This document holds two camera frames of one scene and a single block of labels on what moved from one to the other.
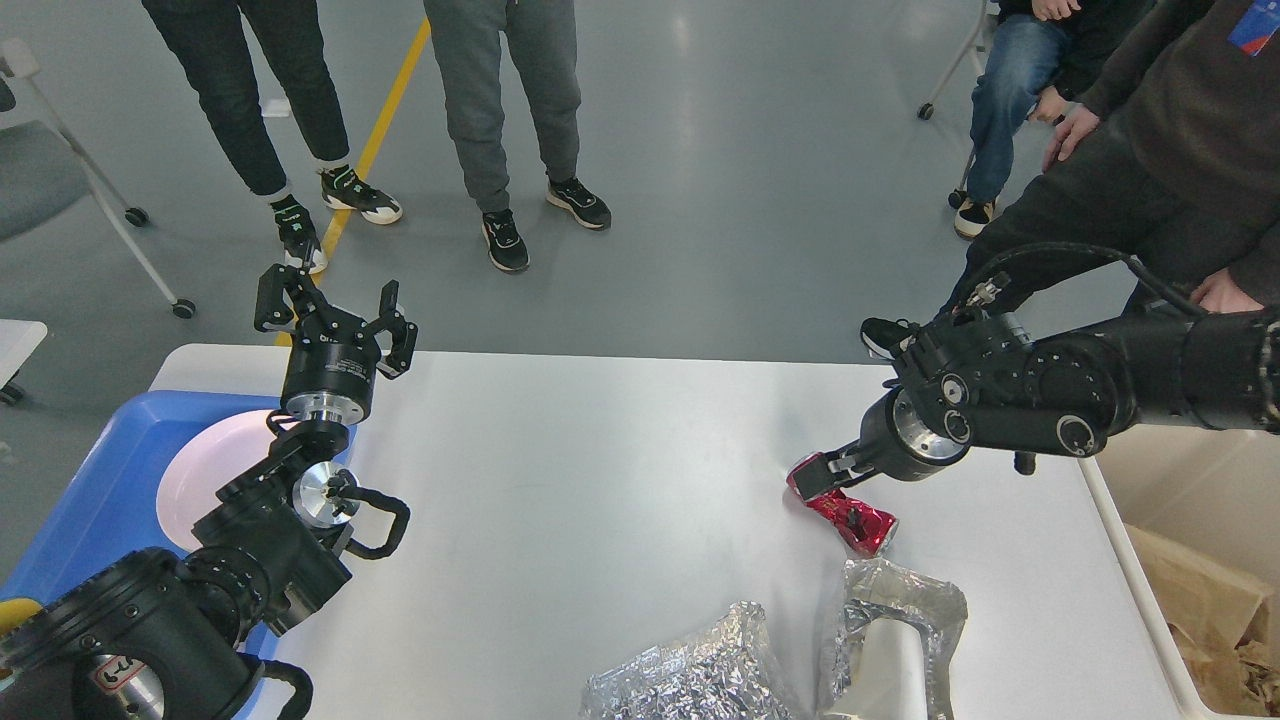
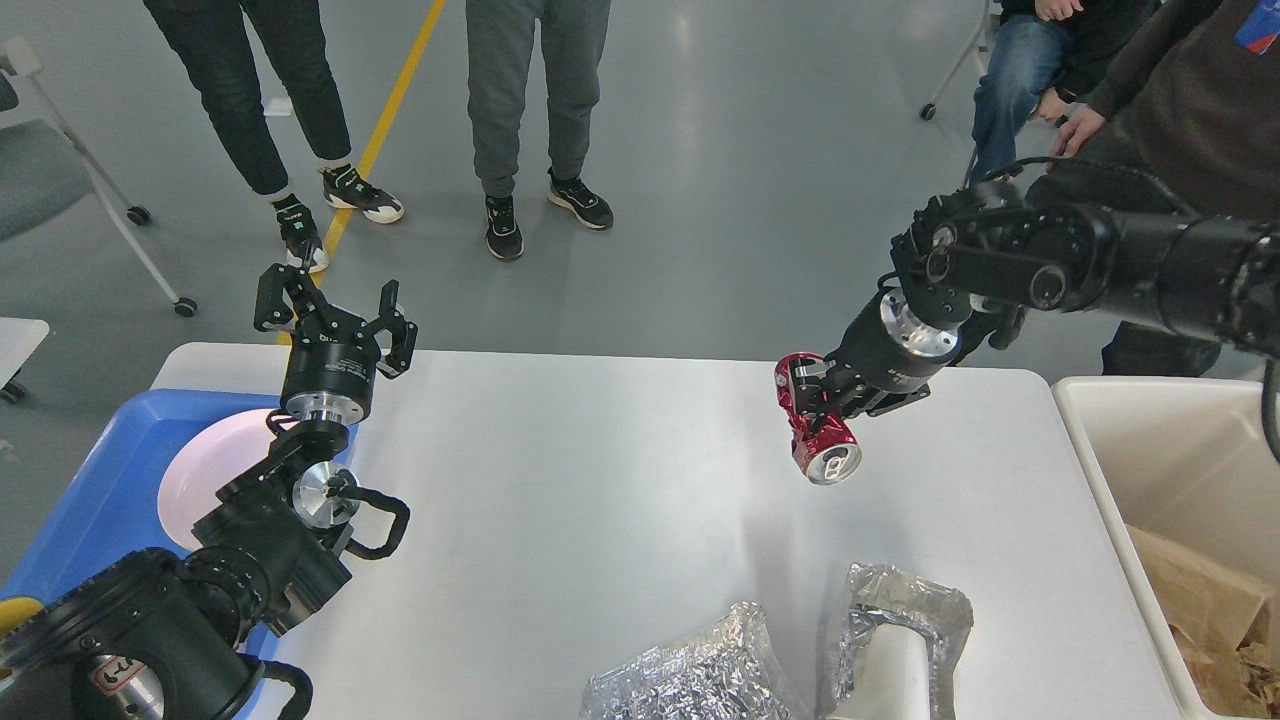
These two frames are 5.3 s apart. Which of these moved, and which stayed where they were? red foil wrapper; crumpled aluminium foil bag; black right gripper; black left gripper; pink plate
Moved: red foil wrapper; black right gripper
Stayed: black left gripper; crumpled aluminium foil bag; pink plate
